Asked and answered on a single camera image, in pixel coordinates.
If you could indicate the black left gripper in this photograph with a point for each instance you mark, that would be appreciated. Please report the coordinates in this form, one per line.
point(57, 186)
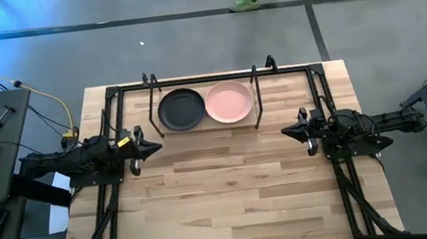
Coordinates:
point(137, 147)

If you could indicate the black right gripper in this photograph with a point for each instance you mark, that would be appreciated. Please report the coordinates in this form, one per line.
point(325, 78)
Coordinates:
point(312, 127)

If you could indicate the black plate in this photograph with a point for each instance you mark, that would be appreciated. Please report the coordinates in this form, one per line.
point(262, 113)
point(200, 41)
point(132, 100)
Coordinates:
point(181, 110)

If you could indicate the pink plate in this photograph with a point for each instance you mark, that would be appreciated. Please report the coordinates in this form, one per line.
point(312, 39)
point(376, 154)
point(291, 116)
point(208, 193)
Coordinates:
point(229, 102)

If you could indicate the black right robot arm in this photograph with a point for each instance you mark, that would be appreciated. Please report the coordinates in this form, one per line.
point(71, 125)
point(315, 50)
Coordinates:
point(361, 127)

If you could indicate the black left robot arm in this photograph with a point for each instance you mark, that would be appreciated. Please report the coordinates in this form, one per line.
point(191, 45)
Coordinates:
point(79, 157)

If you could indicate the yellow tag on gripper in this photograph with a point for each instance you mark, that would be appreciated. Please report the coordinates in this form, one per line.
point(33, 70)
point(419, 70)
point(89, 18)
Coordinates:
point(123, 142)

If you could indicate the white paper sheet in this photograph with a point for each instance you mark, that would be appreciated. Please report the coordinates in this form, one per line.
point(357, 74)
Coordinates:
point(58, 218)

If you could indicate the green shoe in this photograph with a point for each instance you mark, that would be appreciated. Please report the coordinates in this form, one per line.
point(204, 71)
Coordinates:
point(245, 3)

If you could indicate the black metal table frame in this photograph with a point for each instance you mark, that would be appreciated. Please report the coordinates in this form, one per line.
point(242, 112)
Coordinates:
point(318, 90)

